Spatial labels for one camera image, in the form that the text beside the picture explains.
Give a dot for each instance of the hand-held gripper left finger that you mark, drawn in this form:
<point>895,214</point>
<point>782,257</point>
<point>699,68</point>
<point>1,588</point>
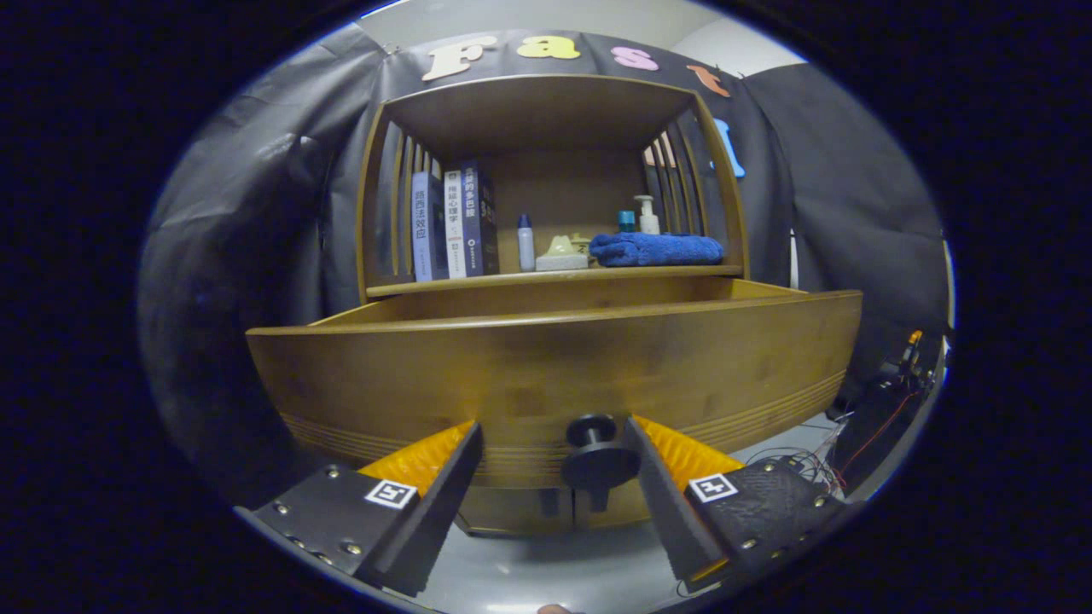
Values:
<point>437,512</point>

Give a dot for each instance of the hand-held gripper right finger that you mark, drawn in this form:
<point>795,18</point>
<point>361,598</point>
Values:
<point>661,503</point>

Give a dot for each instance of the black round drawer knob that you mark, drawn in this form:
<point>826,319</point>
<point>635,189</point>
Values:
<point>597,465</point>

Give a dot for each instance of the wooden drawer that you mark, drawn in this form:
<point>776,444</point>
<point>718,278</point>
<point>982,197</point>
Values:
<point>512,367</point>

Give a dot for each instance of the wooden cabinet door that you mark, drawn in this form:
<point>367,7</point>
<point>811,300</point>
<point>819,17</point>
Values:
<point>503,512</point>
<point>627,510</point>

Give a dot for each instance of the wooden cabinet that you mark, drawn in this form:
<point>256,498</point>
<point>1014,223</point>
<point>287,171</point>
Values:
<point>546,111</point>

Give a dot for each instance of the dark equipment with orange part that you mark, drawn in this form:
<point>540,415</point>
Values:
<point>879,426</point>

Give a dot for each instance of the folded blue towel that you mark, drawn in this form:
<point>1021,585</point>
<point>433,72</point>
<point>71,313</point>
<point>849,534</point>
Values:
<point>657,250</point>

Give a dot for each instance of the beige lidded teacup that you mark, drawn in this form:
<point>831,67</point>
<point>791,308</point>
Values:
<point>583,243</point>

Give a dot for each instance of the white bottle with blue cap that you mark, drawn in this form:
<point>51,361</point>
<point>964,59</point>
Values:
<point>525,247</point>

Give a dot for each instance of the white pump bottle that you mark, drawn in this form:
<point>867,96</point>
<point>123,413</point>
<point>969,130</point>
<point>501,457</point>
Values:
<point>648,223</point>

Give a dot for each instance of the small teal bottle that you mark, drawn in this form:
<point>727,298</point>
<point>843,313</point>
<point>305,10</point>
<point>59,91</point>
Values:
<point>626,222</point>

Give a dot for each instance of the light blue book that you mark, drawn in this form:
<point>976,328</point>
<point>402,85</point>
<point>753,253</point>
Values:
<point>421,226</point>

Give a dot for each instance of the white book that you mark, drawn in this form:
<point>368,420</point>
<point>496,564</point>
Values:
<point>455,226</point>

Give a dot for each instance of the dark blue book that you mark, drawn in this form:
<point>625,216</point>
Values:
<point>474,213</point>

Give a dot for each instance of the black backdrop cloth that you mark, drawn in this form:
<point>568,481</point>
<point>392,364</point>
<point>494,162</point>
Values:
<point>239,256</point>

